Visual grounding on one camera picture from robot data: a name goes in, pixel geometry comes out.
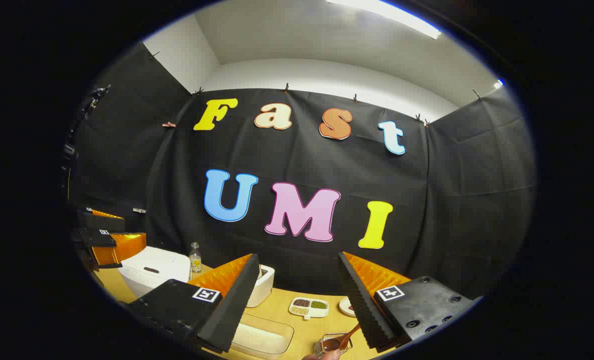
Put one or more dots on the clear plastic rice container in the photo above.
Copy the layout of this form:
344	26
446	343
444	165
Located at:
264	335

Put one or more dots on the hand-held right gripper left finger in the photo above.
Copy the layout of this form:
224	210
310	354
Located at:
232	305

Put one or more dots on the white toaster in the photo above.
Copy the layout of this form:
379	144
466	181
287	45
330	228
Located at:
263	287

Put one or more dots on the white rice cooker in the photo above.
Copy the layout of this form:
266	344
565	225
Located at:
152	265

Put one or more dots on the white divided bean dish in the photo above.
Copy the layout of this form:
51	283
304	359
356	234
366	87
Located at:
308	308

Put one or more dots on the small glass bottle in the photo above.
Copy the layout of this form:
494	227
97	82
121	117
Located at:
195	260

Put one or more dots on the ceiling light strip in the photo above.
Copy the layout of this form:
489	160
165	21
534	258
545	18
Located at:
387	15

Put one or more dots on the black backdrop cloth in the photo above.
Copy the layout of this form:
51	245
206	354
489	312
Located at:
302	160

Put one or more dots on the brown wooden spoon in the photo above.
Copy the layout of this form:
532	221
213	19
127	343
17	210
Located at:
349	336

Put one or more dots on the dark equipment stand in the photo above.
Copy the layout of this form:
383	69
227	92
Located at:
84	107

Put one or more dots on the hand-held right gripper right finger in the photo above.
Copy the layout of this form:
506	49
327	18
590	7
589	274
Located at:
364	305

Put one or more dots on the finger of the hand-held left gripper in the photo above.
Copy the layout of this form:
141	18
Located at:
99	220
122	247

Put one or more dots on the round white plate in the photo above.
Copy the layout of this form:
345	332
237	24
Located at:
346	307

